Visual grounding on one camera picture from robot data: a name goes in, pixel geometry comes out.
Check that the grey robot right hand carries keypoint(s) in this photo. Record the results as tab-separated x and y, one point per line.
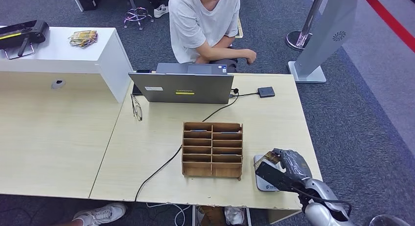
296	164

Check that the person's left hand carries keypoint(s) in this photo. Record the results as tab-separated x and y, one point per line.
201	60

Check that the person's right hand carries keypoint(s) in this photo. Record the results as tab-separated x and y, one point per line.
251	55

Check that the gold patterned ID card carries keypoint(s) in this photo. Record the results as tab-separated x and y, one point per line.
270	158

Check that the person's right forearm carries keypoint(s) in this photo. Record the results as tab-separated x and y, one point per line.
223	52

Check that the person's left forearm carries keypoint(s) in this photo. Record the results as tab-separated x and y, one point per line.
225	41

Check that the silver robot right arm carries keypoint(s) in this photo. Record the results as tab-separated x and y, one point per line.
324	214

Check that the person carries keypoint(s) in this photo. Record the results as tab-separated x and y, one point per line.
194	23

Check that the white card reader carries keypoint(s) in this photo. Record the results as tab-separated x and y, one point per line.
264	186

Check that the wooden card organizer box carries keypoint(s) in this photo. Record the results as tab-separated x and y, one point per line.
197	169

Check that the grey laptop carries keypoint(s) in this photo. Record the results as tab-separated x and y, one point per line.
181	88

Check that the small dark square hub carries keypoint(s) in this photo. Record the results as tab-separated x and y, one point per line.
266	92

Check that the white desk leg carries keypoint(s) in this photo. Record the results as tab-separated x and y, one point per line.
194	216
248	218

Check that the silver kiosk stand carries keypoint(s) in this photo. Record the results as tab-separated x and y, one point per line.
324	33

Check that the white crumpled bag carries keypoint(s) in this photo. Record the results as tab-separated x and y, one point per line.
234	215

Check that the black-rimmed eyeglasses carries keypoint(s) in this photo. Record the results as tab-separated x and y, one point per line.
138	111

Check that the chrome stool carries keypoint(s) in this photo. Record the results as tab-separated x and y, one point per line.
133	4

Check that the brown box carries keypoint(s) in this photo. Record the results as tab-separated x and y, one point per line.
210	216

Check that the clear round object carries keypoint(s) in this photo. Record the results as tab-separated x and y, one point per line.
389	221

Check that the stack of gold cards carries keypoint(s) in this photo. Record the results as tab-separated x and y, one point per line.
83	38

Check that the white cabinet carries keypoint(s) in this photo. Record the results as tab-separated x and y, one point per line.
64	56

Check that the grey round desk grommet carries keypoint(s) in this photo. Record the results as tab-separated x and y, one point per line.
58	84

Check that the large white sneaker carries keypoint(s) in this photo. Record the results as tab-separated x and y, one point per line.
100	214

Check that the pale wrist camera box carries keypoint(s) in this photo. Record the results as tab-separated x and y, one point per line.
275	177

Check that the chrome stanchion post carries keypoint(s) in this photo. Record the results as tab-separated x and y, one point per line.
296	39

